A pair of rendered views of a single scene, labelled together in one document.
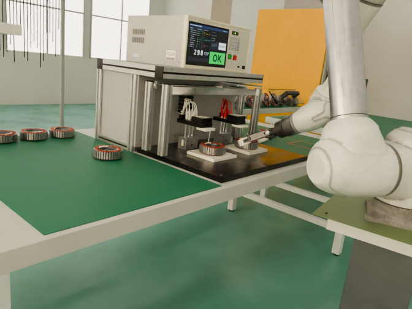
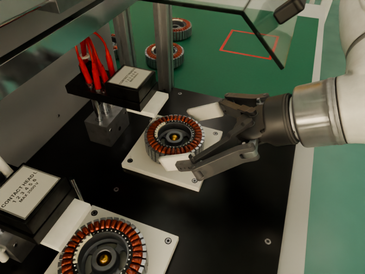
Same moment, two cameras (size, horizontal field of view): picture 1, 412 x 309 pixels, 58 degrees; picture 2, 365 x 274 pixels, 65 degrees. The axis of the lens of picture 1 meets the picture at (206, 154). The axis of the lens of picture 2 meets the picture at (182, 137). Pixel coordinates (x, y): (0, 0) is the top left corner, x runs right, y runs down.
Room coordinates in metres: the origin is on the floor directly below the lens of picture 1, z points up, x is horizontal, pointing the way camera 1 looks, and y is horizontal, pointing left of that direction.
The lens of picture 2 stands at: (1.34, -0.07, 1.18)
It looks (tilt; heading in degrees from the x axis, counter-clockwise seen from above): 45 degrees down; 341
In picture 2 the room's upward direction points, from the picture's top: straight up
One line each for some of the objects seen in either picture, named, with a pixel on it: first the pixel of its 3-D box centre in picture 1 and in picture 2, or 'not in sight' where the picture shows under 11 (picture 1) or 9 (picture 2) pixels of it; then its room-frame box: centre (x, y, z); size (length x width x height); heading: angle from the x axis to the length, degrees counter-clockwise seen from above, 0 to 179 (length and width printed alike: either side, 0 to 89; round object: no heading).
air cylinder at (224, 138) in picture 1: (222, 137); (108, 122); (1.80, -0.07, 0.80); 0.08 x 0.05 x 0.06; 140
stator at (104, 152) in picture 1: (108, 152); not in sight; (1.40, 0.38, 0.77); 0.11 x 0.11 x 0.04
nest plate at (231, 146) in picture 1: (245, 148); (174, 148); (1.70, -0.18, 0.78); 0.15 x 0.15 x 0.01; 50
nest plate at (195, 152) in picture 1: (211, 154); (108, 267); (1.52, -0.03, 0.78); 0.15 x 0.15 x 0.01; 50
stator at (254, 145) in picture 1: (246, 143); (174, 139); (1.70, -0.18, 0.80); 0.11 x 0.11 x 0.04
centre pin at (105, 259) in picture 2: not in sight; (105, 262); (1.52, -0.03, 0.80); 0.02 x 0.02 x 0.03
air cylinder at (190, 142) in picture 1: (187, 141); (19, 225); (1.61, 0.08, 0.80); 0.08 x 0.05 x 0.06; 140
